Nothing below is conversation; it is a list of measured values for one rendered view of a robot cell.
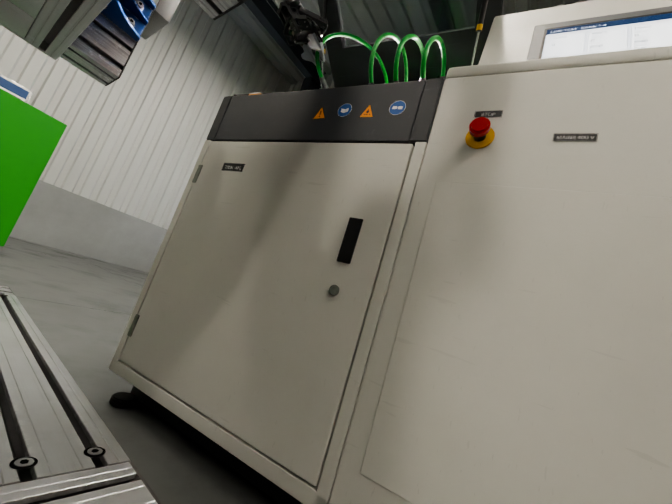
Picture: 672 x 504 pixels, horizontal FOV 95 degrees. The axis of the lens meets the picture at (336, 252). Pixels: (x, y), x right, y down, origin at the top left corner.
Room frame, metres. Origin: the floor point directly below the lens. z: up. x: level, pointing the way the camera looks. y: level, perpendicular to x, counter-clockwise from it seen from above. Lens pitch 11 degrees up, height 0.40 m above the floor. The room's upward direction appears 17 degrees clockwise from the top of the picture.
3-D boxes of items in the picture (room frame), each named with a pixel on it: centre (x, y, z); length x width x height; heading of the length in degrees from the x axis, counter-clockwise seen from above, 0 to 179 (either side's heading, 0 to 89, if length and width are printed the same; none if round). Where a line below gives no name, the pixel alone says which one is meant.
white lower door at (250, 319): (0.76, 0.19, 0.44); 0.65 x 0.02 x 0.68; 61
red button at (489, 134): (0.52, -0.19, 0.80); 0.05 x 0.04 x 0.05; 61
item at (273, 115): (0.77, 0.18, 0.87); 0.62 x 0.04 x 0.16; 61
